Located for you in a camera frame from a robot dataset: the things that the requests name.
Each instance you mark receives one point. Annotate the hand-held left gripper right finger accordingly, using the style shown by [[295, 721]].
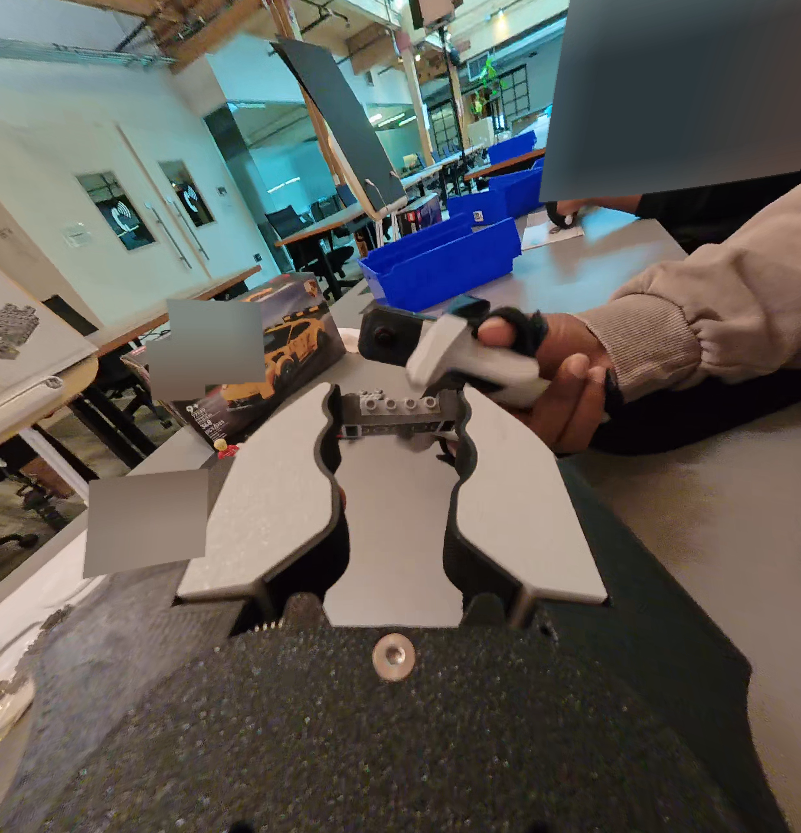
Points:
[[530, 514]]

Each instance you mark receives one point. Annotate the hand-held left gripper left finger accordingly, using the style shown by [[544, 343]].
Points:
[[263, 507]]

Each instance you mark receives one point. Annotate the grey axle brick assembly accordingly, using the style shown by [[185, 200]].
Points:
[[387, 423]]

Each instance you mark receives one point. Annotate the black office chair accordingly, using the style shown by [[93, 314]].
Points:
[[289, 224]]

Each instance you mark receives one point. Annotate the wood-edged office desk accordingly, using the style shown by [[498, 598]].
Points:
[[133, 325], [322, 228]]

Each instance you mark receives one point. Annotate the blue plastic bin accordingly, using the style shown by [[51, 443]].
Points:
[[498, 202], [439, 273], [511, 149]]

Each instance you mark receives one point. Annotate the studio light on stand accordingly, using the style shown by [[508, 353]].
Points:
[[433, 10]]

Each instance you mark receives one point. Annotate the person's right forearm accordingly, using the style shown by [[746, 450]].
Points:
[[732, 293]]

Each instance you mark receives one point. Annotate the leaning dark board stand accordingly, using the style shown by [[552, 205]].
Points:
[[348, 130]]

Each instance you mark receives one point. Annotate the brick building instruction booklet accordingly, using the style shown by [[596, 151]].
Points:
[[62, 351]]

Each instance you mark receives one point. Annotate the red toy minifigure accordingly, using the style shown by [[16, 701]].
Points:
[[226, 449]]

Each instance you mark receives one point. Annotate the white paper sheet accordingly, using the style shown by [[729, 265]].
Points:
[[543, 237]]

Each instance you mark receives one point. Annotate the dark toy box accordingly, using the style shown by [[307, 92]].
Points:
[[423, 218]]

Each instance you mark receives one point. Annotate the clear plastic parts bag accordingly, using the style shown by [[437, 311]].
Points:
[[23, 625]]

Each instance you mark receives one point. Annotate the dark door window panel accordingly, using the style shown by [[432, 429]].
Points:
[[187, 195], [117, 211]]

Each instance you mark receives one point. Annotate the black toy car box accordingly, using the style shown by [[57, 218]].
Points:
[[303, 338]]

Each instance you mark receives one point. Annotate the green potted plant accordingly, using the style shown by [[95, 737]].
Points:
[[488, 84]]

